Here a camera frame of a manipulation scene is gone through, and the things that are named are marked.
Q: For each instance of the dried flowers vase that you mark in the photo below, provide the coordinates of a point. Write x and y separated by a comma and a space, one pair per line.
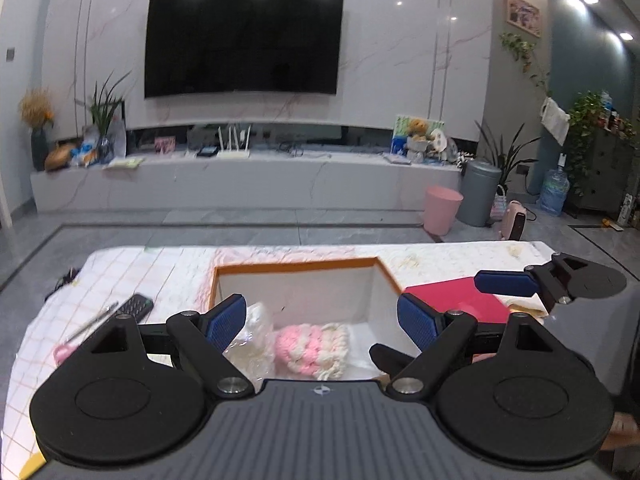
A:
37, 112

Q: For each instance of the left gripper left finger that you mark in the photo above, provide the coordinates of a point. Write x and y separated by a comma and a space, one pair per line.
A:
201, 340

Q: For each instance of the patterned table cloth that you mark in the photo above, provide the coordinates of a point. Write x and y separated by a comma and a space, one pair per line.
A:
181, 279

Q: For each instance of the red lidded clear box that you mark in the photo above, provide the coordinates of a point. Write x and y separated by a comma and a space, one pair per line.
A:
461, 294

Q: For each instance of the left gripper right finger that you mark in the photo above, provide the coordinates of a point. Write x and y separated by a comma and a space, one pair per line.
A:
444, 343

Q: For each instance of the black wall television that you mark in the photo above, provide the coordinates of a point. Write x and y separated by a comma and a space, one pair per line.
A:
222, 46

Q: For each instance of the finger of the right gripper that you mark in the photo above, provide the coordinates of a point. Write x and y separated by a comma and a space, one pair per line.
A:
388, 360
506, 283

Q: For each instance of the clear plastic bag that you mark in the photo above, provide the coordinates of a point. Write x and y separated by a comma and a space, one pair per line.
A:
252, 349

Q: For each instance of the pink space heater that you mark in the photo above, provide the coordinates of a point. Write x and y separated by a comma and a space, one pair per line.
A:
513, 221

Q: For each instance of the pink waste bin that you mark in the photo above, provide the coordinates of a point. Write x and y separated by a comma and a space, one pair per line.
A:
440, 209

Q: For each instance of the teddy bear decoration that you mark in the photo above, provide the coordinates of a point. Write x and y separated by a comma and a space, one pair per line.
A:
418, 129

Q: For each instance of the green potted plant left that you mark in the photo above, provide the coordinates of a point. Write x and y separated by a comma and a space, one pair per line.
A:
102, 104

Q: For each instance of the framed wall picture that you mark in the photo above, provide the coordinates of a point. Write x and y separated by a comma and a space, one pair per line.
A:
525, 16

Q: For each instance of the white fluffy cloth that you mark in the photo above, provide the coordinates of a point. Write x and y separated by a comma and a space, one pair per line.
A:
333, 351

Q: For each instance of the grey pedal trash can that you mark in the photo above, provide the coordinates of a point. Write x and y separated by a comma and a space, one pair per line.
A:
478, 187

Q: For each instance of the pink crochet toy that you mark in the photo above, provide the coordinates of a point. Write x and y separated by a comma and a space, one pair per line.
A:
298, 348

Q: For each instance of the dark cabinet with plants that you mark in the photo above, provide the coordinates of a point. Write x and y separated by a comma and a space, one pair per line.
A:
601, 148

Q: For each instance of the pink handled scissors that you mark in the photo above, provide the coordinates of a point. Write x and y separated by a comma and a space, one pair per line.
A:
68, 346

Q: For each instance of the white wifi router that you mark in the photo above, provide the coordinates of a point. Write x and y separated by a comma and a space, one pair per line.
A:
233, 143

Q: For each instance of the tall leafy floor plant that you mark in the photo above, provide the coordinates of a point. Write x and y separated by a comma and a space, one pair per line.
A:
506, 158

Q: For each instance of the white hanging cloth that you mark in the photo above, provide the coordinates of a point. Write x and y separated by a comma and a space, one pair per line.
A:
554, 120

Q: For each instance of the blue water bottle jug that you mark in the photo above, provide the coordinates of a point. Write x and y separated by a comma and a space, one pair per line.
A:
553, 191

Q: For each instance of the orange cardboard box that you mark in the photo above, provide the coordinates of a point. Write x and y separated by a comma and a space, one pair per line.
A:
359, 293

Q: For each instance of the black remote control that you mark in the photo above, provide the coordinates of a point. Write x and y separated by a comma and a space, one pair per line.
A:
137, 307

